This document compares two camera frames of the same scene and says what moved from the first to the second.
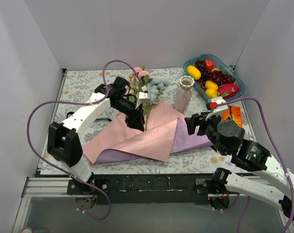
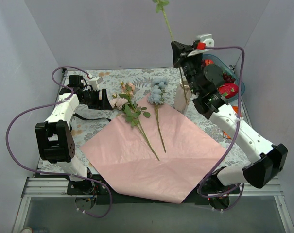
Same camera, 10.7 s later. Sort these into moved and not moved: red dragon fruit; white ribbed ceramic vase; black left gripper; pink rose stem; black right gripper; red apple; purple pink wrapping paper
Moved: black left gripper; pink rose stem; purple pink wrapping paper; black right gripper
Not moved: red apple; red dragon fruit; white ribbed ceramic vase
